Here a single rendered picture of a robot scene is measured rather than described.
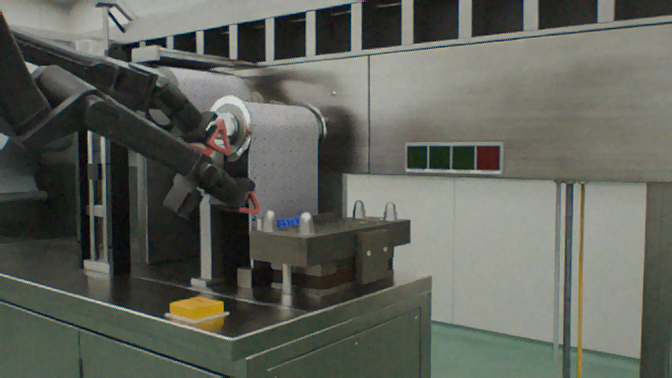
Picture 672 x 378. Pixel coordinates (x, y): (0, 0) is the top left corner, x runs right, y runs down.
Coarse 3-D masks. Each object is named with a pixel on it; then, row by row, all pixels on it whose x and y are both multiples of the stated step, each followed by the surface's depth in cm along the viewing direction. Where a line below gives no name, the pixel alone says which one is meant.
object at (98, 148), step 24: (96, 144) 152; (96, 168) 150; (120, 168) 148; (96, 192) 159; (120, 192) 149; (96, 216) 155; (120, 216) 149; (96, 240) 155; (120, 240) 149; (96, 264) 153; (120, 264) 149
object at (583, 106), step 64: (320, 64) 164; (384, 64) 152; (448, 64) 141; (512, 64) 132; (576, 64) 124; (640, 64) 117; (384, 128) 153; (448, 128) 142; (512, 128) 133; (576, 128) 125; (640, 128) 117
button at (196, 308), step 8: (176, 304) 112; (184, 304) 112; (192, 304) 112; (200, 304) 112; (208, 304) 112; (216, 304) 113; (176, 312) 112; (184, 312) 110; (192, 312) 109; (200, 312) 110; (208, 312) 111; (216, 312) 113
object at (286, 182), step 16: (256, 160) 138; (272, 160) 142; (288, 160) 146; (304, 160) 151; (256, 176) 138; (272, 176) 142; (288, 176) 147; (304, 176) 151; (256, 192) 138; (272, 192) 142; (288, 192) 147; (304, 192) 151; (272, 208) 143; (288, 208) 147; (304, 208) 152
